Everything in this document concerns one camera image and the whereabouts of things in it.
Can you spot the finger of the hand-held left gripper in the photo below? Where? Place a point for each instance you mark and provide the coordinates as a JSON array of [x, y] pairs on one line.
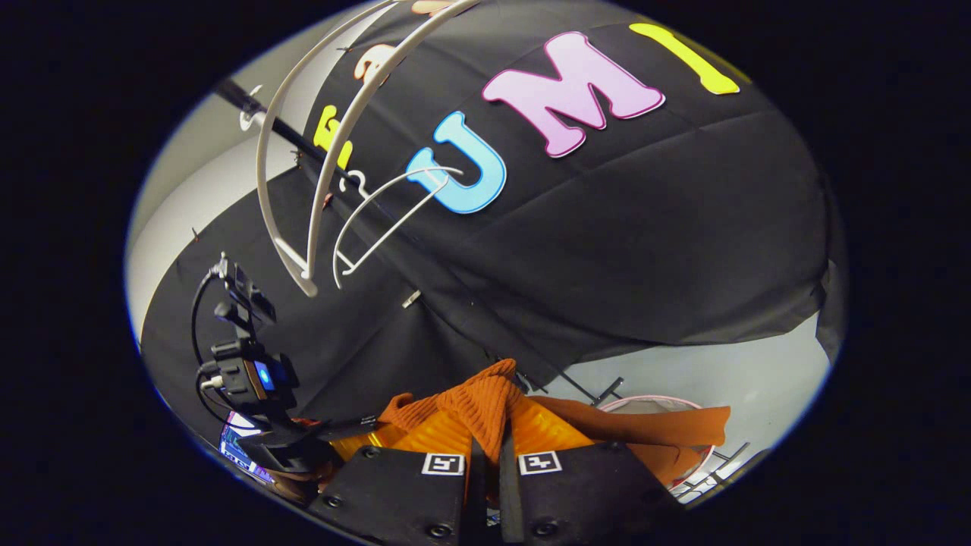
[[356, 436]]

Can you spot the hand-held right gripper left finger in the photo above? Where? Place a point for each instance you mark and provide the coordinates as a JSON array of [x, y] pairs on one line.
[[394, 500]]

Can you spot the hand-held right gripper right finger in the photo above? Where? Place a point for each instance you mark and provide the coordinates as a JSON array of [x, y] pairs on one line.
[[592, 500]]

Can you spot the white laundry hamper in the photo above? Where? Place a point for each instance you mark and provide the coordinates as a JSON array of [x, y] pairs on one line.
[[645, 400]]

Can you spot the thick white plastic hanger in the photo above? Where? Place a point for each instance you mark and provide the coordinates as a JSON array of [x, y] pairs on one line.
[[267, 152]]

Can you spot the black clothes rack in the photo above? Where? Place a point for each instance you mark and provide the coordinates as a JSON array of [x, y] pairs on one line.
[[284, 133]]

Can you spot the white backdrop clip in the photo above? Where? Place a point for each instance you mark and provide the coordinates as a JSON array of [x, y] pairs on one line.
[[410, 299]]

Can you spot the black backdrop cloth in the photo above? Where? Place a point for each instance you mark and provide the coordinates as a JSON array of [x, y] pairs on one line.
[[645, 227]]

